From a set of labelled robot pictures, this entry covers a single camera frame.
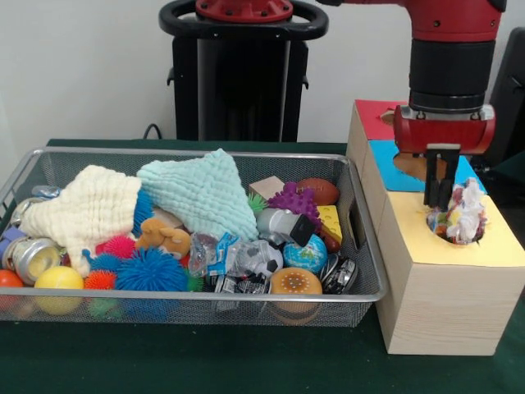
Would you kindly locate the light blue muslin cloth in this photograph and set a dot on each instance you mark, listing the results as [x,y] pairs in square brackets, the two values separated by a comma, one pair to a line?
[197,193]

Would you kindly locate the toy burger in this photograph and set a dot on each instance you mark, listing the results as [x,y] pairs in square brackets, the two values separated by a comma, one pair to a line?
[296,281]

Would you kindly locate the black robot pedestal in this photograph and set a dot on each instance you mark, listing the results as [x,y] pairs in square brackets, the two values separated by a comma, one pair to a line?
[242,82]

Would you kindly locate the yellow smooth ball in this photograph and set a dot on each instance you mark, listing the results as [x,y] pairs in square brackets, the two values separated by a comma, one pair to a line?
[58,279]

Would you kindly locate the large blue spiky ball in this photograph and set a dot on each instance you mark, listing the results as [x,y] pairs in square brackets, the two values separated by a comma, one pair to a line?
[151,271]

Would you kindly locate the multicoloured knotted cloth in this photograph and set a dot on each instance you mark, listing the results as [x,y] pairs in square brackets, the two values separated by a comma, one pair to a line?
[467,217]

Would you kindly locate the purple spiky ball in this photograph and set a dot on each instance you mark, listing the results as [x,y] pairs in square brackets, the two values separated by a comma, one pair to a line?
[293,201]

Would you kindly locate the blue globe ball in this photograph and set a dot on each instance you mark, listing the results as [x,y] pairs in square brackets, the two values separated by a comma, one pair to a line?
[304,254]

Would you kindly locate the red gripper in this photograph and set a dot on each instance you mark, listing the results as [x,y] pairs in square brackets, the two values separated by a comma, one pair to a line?
[443,131]

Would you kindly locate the orange smooth ball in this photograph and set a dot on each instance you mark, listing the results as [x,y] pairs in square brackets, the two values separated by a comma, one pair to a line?
[9,280]

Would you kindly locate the wooden box with three holes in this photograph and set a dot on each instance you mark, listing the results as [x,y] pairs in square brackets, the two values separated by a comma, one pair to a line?
[443,312]

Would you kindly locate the dark green table cloth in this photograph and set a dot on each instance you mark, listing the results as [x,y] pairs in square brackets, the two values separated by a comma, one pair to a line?
[514,165]
[246,361]

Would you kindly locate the yellow cheese toy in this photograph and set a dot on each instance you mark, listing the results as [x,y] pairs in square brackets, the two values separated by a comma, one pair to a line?
[330,223]

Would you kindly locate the cream muslin cloth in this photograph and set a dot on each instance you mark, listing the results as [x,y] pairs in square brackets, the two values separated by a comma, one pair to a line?
[90,205]

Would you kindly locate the shallow metal mesh bin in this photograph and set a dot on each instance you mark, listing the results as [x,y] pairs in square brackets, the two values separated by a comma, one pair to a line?
[246,296]

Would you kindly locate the brown toy football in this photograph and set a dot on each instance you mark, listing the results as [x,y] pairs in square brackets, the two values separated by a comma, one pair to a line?
[319,191]

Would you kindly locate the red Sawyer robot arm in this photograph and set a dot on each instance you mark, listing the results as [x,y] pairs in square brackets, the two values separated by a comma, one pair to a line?
[451,53]

